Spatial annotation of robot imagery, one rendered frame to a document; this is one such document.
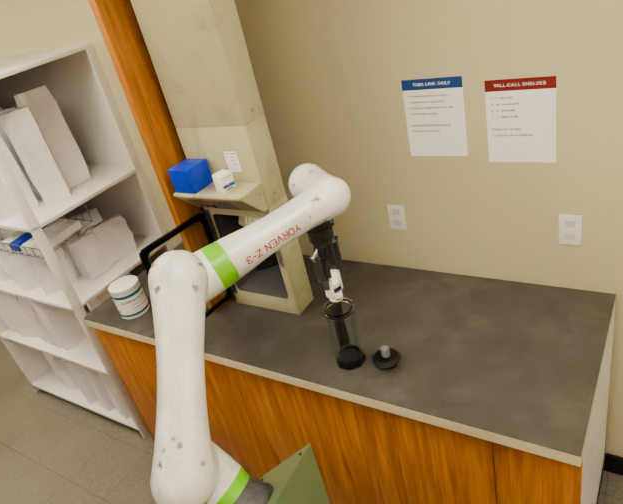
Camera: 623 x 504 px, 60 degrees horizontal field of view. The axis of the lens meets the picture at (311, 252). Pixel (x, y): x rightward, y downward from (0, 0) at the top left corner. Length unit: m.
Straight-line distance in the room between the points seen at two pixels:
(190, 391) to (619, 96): 1.40
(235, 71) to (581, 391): 1.38
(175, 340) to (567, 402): 1.09
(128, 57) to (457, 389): 1.48
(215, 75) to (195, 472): 1.17
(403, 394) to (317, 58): 1.20
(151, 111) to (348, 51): 0.71
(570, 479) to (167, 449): 1.08
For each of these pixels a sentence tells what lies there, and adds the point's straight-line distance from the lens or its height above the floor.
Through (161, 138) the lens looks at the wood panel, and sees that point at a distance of 2.04.
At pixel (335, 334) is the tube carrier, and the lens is 1.76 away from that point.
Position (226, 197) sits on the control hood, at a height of 1.51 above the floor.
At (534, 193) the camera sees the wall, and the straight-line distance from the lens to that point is 1.98.
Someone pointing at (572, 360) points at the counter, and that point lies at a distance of 1.83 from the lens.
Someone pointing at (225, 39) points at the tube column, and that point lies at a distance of 1.77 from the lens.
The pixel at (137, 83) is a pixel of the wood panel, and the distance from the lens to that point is 2.00.
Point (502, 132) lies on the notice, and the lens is 1.91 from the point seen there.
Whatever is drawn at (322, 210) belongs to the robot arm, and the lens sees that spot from 1.36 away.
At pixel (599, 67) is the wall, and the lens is 1.80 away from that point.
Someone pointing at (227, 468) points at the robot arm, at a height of 1.21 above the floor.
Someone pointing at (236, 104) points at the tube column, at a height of 1.78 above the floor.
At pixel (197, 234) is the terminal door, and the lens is 2.10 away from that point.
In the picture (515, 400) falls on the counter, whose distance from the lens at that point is 1.70.
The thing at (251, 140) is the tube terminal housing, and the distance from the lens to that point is 1.82.
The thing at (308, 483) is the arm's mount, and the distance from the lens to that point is 1.38.
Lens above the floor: 2.18
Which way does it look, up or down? 29 degrees down
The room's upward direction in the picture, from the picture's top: 14 degrees counter-clockwise
